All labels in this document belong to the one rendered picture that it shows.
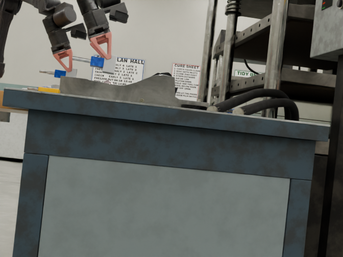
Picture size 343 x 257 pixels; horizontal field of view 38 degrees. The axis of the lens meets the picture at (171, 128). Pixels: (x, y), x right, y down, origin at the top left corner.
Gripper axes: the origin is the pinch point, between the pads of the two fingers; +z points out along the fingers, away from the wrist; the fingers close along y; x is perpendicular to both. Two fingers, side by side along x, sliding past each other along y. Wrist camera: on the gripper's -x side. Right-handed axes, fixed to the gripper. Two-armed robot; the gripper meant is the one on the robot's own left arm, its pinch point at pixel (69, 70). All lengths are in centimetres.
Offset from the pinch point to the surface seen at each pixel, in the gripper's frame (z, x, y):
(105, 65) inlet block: 4.5, -11.3, -31.5
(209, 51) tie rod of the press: 9, -79, 110
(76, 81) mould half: 5.5, -1.2, -19.2
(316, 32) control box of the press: 17, -87, -14
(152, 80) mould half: 13.7, -24.7, -18.9
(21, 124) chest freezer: 10, 115, 649
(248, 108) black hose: 30, -43, -54
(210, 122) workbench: 26, -26, -82
